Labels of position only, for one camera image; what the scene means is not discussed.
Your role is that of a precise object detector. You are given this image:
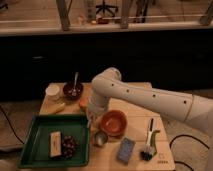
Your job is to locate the small metal cup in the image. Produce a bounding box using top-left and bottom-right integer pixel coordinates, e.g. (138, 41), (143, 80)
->
(94, 131), (108, 147)

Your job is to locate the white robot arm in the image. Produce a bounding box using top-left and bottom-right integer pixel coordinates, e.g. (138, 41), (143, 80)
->
(86, 67), (213, 171)

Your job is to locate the white plastic cup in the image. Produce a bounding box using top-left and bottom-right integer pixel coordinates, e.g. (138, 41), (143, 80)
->
(45, 84), (60, 100)

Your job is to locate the orange fruit toy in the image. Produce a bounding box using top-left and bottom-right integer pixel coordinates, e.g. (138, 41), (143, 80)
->
(79, 98), (88, 112)

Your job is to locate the metal spoon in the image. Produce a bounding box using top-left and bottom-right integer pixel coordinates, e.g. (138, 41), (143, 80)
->
(71, 72), (79, 96)

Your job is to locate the dark red bowl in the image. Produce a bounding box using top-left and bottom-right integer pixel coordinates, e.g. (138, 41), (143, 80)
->
(63, 82), (83, 100)

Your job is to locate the orange bowl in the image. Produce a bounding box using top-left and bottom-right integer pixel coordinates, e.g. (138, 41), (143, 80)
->
(99, 110), (127, 137)

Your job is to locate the wooden table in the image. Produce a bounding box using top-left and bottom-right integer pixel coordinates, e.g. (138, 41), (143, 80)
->
(38, 81), (176, 171)

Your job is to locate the blue sponge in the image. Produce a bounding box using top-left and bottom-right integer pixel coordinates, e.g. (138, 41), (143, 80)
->
(117, 138), (135, 164)

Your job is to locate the dark grape bunch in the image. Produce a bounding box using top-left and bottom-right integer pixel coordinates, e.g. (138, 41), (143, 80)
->
(62, 136), (78, 158)

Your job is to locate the tan wooden block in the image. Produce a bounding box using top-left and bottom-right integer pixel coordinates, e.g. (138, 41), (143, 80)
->
(50, 131), (62, 157)

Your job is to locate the black office chair base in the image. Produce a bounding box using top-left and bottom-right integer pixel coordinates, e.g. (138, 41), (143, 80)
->
(95, 0), (118, 16)

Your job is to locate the green plastic tray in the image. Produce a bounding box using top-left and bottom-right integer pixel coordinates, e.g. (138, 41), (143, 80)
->
(18, 114), (90, 169)

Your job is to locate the black cable right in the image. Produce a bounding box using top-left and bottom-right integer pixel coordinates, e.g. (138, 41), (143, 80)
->
(169, 134), (210, 171)

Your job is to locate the black cable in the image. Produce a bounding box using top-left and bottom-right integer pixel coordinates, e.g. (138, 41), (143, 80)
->
(169, 134), (210, 171)
(0, 105), (25, 145)

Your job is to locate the black cable left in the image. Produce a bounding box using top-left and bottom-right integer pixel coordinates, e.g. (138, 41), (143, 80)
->
(0, 105), (25, 145)

